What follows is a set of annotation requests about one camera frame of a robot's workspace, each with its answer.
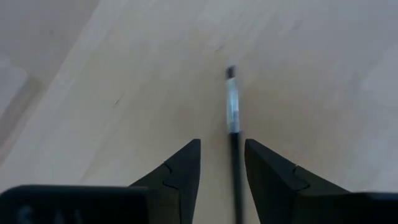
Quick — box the short thin makeup brush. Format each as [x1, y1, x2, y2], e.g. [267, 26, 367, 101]
[225, 65, 245, 224]

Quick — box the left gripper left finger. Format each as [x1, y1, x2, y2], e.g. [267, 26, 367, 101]
[128, 138, 202, 224]

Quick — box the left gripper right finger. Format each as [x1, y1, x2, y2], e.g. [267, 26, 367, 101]
[244, 138, 354, 224]

